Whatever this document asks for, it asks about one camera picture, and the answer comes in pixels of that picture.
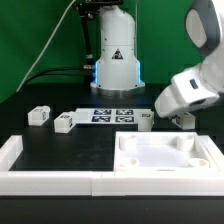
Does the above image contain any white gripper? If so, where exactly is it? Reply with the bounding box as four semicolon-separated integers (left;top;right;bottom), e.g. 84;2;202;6
155;64;220;118

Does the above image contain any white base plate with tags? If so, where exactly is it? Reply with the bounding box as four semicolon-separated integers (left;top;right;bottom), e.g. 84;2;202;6
76;108;153;124

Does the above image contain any white square tabletop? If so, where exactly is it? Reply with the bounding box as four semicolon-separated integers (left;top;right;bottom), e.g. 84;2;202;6
113;132;215;172

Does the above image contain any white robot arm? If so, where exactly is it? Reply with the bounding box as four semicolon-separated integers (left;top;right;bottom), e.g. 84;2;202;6
91;0;224;118

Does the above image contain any black cable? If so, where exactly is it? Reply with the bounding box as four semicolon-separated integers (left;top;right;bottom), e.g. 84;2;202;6
23;67;92;87

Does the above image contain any grey cable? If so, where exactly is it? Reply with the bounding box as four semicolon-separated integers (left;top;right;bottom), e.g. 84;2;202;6
15;0;78;93

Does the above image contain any white U-shaped fence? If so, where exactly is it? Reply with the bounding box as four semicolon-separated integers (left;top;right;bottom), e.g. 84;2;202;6
0;135;224;196

